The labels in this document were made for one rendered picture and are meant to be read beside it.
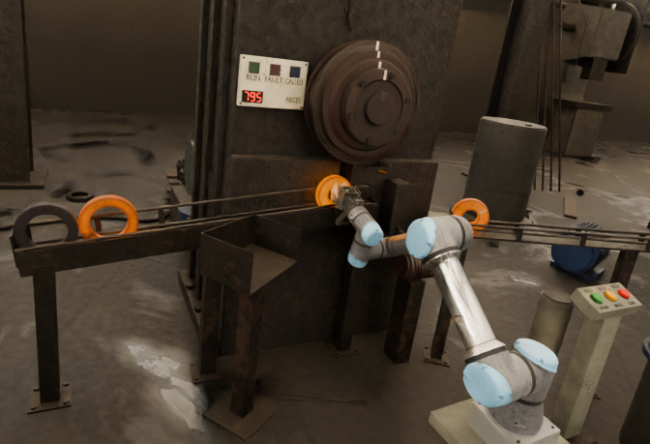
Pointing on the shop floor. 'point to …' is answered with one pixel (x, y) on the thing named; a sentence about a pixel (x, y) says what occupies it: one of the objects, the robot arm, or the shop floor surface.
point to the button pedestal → (589, 359)
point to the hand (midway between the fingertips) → (334, 189)
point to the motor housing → (405, 307)
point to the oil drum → (504, 166)
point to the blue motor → (580, 256)
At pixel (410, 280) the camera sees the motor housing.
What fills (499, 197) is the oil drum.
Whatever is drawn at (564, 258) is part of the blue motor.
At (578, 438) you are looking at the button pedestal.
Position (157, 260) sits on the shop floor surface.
